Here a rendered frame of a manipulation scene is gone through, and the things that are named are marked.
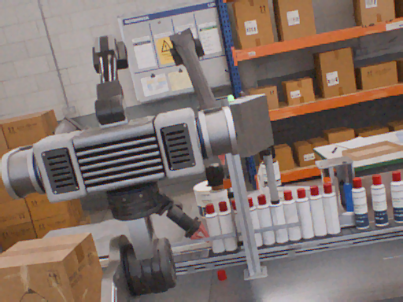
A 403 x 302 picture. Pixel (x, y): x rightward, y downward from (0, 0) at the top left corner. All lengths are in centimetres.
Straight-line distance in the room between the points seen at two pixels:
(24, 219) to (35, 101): 183
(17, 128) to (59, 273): 353
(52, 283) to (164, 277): 51
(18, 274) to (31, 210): 352
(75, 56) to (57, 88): 46
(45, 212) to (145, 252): 397
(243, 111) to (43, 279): 86
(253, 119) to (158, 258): 66
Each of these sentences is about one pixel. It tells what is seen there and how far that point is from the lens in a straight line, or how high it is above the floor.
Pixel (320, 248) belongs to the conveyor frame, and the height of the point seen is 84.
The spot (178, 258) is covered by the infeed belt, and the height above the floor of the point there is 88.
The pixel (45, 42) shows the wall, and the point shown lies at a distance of 649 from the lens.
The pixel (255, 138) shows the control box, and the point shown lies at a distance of 173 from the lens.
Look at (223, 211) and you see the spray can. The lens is 193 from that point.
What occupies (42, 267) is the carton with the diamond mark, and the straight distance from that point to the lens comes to 169.
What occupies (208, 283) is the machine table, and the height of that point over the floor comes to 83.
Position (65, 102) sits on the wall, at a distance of 647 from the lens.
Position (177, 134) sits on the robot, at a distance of 119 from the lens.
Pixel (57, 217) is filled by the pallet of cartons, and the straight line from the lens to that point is 522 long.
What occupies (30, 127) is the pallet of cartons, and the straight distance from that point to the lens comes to 508.
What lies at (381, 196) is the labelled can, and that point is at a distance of 197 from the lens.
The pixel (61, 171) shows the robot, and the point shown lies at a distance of 125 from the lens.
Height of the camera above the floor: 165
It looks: 16 degrees down
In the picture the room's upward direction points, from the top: 11 degrees counter-clockwise
